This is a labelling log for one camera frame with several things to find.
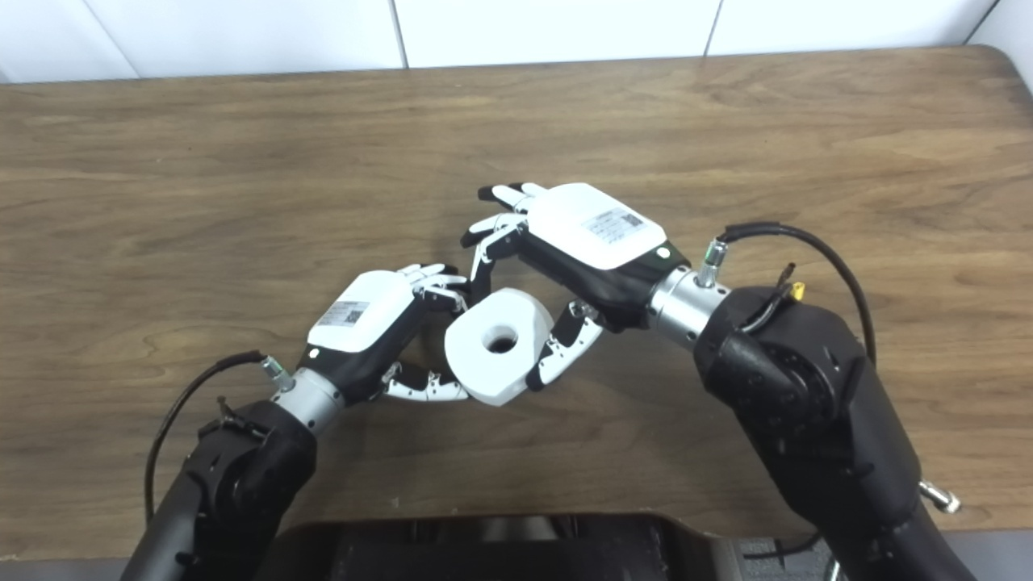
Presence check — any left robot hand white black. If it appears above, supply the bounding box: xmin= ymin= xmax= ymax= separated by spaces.
xmin=303 ymin=264 xmax=470 ymax=404

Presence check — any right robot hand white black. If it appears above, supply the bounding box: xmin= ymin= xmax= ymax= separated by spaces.
xmin=461 ymin=182 xmax=692 ymax=394

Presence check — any round white piece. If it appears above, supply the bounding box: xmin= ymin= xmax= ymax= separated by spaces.
xmin=444 ymin=288 xmax=555 ymax=407

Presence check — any black robot torso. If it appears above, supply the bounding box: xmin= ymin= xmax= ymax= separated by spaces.
xmin=274 ymin=512 xmax=747 ymax=581

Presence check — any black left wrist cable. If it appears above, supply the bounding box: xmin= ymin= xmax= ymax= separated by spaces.
xmin=145 ymin=350 xmax=267 ymax=525

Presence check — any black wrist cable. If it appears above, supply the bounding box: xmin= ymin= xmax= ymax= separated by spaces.
xmin=145 ymin=350 xmax=267 ymax=525
xmin=717 ymin=223 xmax=878 ymax=366

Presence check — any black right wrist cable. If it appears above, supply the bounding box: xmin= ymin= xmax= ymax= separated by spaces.
xmin=717 ymin=223 xmax=878 ymax=366

